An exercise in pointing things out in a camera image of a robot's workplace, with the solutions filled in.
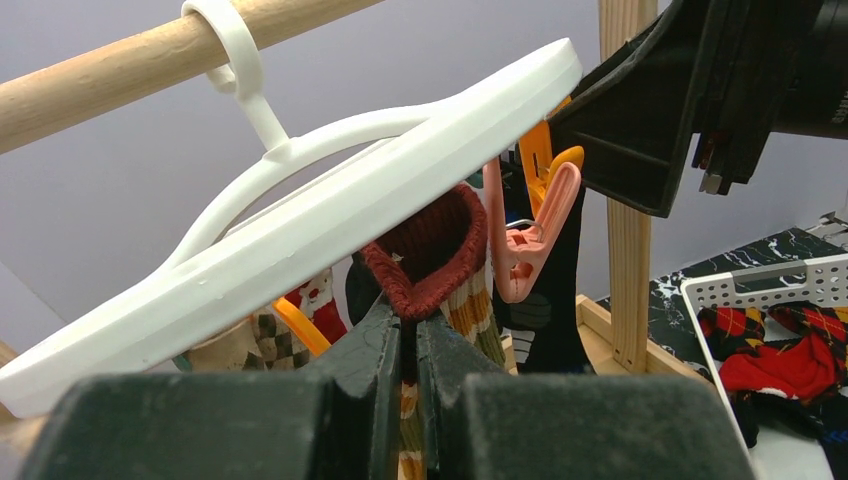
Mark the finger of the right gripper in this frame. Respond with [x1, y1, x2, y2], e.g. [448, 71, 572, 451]
[550, 1, 712, 218]

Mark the orange clothes peg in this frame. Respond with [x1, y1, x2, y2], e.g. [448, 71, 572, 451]
[271, 297, 331, 356]

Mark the red garment in basket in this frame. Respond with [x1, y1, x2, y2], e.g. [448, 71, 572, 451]
[697, 302, 847, 404]

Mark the yellow-orange clothes peg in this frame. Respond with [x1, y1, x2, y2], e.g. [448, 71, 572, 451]
[517, 97, 585, 217]

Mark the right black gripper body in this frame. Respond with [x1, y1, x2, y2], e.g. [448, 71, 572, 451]
[692, 1, 847, 195]

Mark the white round clip hanger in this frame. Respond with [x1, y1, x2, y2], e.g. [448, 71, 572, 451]
[1, 1, 583, 418]

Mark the striped sock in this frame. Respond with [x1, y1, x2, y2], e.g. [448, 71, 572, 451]
[359, 184, 506, 479]

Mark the wooden hanger rack frame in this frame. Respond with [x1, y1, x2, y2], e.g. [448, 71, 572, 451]
[1, 1, 711, 457]

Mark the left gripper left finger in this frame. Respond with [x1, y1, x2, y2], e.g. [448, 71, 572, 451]
[19, 300, 400, 479]

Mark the pink clothes peg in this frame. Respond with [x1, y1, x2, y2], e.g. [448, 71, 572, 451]
[482, 160, 581, 303]

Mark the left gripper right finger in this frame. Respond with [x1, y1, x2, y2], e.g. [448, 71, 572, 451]
[416, 316, 755, 479]

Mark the white perforated laundry basket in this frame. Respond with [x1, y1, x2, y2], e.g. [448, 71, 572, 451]
[681, 254, 847, 479]

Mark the red sock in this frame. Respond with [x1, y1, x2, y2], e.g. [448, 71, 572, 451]
[285, 268, 348, 344]

